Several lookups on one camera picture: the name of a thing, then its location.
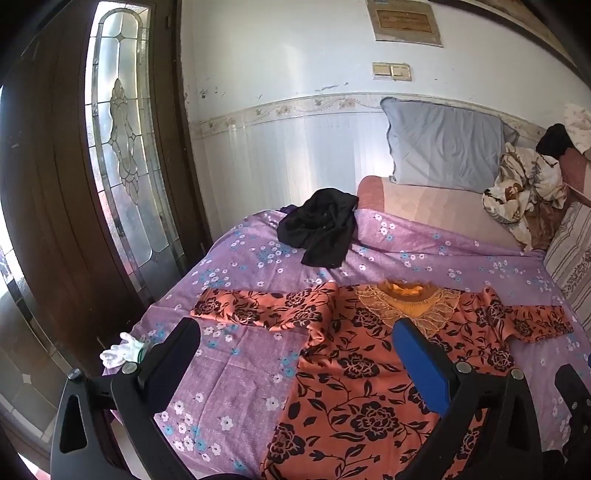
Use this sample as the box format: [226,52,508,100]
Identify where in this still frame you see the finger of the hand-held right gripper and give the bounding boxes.
[553,354,591,464]

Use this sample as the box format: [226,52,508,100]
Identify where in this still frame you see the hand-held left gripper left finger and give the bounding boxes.
[50,317,202,480]

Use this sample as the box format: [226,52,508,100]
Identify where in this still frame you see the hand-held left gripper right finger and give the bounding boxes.
[392,317,544,480]

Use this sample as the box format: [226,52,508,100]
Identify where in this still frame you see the orange black floral shirt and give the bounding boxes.
[191,279,574,480]

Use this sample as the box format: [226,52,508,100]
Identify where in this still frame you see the white glove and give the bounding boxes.
[100,332,149,370]

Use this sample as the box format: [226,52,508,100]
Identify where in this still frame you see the purple floral bedsheet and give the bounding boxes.
[104,208,591,480]

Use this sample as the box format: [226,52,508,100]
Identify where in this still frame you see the striped pillow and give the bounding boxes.
[542,203,591,319]

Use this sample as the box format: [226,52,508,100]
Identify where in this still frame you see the black crumpled garment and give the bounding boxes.
[277,188,360,269]

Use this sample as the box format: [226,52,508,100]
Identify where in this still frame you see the cream brown crumpled blanket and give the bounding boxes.
[482,142,568,252]

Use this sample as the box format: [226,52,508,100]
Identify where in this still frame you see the wooden stained glass door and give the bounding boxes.
[0,0,214,333]

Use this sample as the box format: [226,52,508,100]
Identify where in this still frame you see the grey pillow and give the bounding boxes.
[380,97,520,188]

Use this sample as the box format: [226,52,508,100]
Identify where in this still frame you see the pink cushion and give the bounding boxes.
[558,148,591,206]

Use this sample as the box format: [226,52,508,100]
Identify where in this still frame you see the small black cloth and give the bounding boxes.
[536,124,575,158]

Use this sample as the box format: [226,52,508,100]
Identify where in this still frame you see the white floral cloth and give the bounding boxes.
[562,102,591,155]

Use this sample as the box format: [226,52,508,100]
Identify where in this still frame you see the beige double light switch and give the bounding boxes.
[372,62,413,82]

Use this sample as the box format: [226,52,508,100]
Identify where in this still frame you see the framed wall plaque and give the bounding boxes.
[367,0,444,48]

